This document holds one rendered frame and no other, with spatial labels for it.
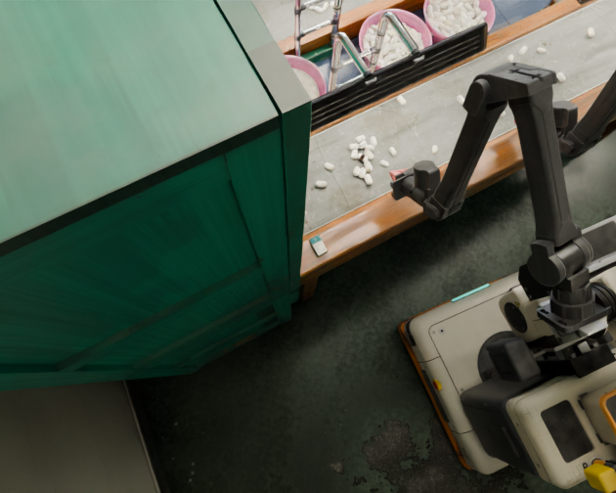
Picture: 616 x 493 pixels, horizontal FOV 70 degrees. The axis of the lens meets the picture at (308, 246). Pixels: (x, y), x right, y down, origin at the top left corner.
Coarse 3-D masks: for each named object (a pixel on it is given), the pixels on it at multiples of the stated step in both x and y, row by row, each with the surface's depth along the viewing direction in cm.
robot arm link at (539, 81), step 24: (504, 72) 82; (528, 72) 81; (552, 72) 79; (504, 96) 82; (528, 96) 78; (552, 96) 81; (528, 120) 82; (552, 120) 82; (528, 144) 84; (552, 144) 83; (528, 168) 87; (552, 168) 84; (552, 192) 85; (552, 216) 87; (552, 240) 88; (576, 240) 91; (528, 264) 94; (552, 264) 88
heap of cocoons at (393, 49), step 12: (372, 24) 166; (372, 36) 164; (384, 36) 166; (396, 36) 166; (420, 36) 165; (384, 48) 163; (396, 48) 163; (420, 48) 163; (384, 60) 162; (396, 60) 162
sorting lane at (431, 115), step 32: (608, 0) 172; (544, 32) 167; (576, 32) 168; (608, 32) 168; (480, 64) 163; (544, 64) 164; (576, 64) 164; (608, 64) 164; (416, 96) 158; (448, 96) 159; (576, 96) 160; (352, 128) 154; (384, 128) 155; (416, 128) 155; (448, 128) 156; (512, 128) 156; (320, 160) 151; (352, 160) 151; (416, 160) 152; (448, 160) 152; (320, 192) 148; (352, 192) 148; (384, 192) 149; (320, 224) 145
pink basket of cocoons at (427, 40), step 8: (416, 16) 164; (368, 24) 165; (376, 24) 168; (408, 24) 167; (416, 24) 166; (424, 24) 163; (360, 32) 161; (424, 32) 164; (360, 40) 160; (424, 40) 165; (368, 64) 165
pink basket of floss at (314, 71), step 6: (294, 60) 159; (300, 60) 158; (306, 60) 158; (294, 66) 161; (300, 66) 160; (306, 66) 159; (312, 66) 158; (306, 72) 161; (312, 72) 160; (318, 72) 157; (318, 78) 159; (324, 78) 156; (318, 84) 160; (324, 84) 156; (324, 90) 155
